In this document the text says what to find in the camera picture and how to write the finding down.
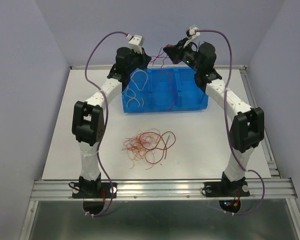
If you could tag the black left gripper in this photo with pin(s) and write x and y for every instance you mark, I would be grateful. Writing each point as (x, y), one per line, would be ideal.
(144, 58)

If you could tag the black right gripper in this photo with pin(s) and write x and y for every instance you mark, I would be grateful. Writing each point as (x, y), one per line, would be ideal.
(175, 52)

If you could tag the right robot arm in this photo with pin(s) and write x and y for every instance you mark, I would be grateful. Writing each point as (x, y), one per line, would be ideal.
(244, 124)

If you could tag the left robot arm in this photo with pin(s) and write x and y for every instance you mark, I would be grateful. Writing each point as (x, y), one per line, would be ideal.
(88, 122)

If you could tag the blue three-compartment plastic bin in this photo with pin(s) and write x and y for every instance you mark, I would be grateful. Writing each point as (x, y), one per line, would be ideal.
(168, 89)

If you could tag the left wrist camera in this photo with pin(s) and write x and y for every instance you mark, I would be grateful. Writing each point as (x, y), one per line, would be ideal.
(135, 43)

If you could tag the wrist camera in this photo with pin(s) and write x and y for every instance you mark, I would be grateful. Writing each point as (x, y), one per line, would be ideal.
(192, 33)
(135, 43)

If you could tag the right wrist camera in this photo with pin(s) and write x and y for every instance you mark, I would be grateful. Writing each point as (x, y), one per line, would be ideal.
(192, 33)

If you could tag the aluminium front mounting rail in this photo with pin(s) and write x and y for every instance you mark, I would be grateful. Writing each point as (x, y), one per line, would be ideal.
(157, 190)

